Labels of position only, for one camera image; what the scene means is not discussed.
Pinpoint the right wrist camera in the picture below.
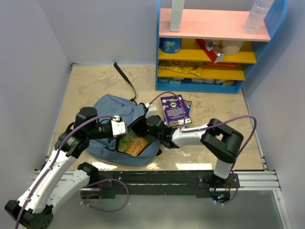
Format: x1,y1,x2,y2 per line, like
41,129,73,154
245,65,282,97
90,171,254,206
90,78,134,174
145,103,158,118

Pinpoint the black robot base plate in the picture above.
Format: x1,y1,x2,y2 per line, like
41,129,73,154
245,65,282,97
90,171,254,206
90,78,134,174
81,170,240,200

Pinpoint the blue bottom book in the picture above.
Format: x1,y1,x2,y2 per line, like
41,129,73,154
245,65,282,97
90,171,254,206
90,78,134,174
183,100,192,125

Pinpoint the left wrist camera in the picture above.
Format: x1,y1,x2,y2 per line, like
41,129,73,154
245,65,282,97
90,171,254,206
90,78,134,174
111,120,128,137

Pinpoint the aluminium rail frame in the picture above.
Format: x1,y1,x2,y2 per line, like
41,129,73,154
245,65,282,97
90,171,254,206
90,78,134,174
18,140,293,229

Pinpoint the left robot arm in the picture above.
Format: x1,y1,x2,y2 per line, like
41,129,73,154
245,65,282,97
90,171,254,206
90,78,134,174
5,107,124,229

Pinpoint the blue wooden shelf unit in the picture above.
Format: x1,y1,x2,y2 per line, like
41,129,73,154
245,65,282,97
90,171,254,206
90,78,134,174
155,0,288,94

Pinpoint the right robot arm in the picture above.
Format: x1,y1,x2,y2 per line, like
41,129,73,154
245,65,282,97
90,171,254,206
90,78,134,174
145,115,244,187

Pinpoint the yellow chips bag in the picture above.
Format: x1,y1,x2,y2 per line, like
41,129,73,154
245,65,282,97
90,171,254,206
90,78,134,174
158,60,203,76

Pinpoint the white tall bottle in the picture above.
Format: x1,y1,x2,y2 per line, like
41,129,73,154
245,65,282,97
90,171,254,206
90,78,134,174
170,0,184,32

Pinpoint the red flat box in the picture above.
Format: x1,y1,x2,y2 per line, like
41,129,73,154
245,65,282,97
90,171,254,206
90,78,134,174
204,62,237,68

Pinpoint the white round container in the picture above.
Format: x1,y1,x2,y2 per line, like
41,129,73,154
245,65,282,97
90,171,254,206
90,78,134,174
219,40,244,56

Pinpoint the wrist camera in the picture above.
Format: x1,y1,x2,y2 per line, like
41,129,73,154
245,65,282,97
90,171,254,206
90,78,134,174
111,120,128,137
145,103,158,118

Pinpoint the clear plastic water bottle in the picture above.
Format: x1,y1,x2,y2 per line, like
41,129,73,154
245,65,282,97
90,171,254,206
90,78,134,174
243,0,274,34

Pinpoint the orange treehouse book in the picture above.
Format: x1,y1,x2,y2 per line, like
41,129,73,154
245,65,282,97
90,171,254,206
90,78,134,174
118,130,148,156

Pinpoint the purple book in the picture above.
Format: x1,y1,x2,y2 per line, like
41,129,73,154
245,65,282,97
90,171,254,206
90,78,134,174
160,94,189,127

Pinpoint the red silver snack box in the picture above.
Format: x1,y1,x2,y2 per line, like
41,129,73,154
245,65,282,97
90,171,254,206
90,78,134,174
195,39,225,63

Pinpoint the blue fabric backpack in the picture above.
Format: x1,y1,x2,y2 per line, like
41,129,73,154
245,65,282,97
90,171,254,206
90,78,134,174
85,62,163,167

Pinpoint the blue snack can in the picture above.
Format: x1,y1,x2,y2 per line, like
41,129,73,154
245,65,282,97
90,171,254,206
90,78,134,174
160,38,182,54

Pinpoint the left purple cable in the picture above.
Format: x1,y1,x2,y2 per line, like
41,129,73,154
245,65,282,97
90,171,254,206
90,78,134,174
14,115,130,229

